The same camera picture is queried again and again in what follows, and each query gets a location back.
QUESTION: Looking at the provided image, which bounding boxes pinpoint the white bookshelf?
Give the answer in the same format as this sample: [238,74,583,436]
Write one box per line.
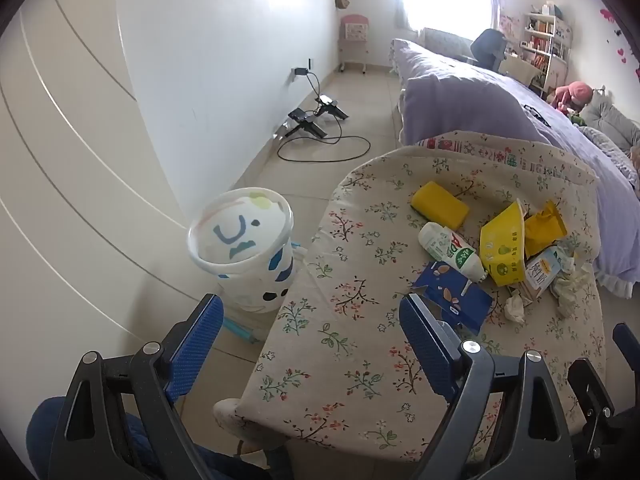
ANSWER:
[520,10,573,96]

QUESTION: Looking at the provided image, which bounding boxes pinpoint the yellow crumpled wrapper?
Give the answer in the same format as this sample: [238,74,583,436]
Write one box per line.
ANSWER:
[522,200,568,259]

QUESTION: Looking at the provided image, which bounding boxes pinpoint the floral tablecloth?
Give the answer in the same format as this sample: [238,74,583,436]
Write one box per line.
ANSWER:
[237,130,608,463]

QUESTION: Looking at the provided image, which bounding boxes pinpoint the pink chair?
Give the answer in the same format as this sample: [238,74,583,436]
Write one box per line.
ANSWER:
[337,14,372,75]

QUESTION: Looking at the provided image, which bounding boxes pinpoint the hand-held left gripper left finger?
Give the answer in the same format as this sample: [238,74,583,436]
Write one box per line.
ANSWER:
[47,293,224,480]

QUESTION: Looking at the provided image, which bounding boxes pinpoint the yellow snack packet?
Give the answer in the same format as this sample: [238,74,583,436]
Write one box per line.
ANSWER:
[480,199,527,287]

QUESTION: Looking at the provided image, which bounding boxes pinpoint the grey pillow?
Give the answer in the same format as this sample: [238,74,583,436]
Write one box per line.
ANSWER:
[580,95,640,153]

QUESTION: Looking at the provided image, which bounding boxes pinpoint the large crumpled tissue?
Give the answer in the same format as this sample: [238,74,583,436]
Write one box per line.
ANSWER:
[552,255,593,318]

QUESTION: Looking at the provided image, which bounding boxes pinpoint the white ruffled bed skirt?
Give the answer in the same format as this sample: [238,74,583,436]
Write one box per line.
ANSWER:
[597,260,640,301]

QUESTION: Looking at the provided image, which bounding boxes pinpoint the yellow sponge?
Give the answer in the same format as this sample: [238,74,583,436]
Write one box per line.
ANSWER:
[411,181,471,225]

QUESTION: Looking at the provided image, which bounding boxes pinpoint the white wardrobe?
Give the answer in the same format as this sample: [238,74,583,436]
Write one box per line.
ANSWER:
[0,0,211,411]

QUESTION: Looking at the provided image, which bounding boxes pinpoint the small crumpled tissue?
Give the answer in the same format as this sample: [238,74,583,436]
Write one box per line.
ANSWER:
[502,294,527,323]

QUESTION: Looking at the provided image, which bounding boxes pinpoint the blue office chair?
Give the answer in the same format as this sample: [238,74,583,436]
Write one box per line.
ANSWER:
[470,28,506,68]

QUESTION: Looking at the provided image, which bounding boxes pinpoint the red heart wall stickers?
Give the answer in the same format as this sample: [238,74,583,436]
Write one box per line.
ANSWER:
[600,7,640,81]

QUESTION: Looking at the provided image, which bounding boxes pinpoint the pink plush toy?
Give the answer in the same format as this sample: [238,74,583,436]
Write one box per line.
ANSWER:
[552,81,593,111]

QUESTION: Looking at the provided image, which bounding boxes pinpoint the white bottle with green label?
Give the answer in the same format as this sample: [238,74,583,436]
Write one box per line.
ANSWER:
[418,221,488,282]

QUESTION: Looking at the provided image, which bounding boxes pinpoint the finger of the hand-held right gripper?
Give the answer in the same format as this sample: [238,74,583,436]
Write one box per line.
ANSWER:
[612,323,640,367]
[567,358,640,480]

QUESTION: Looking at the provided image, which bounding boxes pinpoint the black folding stand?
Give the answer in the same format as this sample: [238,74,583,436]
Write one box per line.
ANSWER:
[316,94,349,121]
[280,107,328,139]

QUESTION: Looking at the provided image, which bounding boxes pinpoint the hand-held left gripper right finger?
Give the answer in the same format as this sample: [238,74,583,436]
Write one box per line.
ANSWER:
[399,292,576,480]

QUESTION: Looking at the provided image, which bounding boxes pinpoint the white bucket with drawn face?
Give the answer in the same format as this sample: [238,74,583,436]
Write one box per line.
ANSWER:
[186,186,296,315]

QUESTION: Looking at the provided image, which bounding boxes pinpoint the blue carton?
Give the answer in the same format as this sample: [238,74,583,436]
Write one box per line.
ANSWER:
[411,261,494,335]

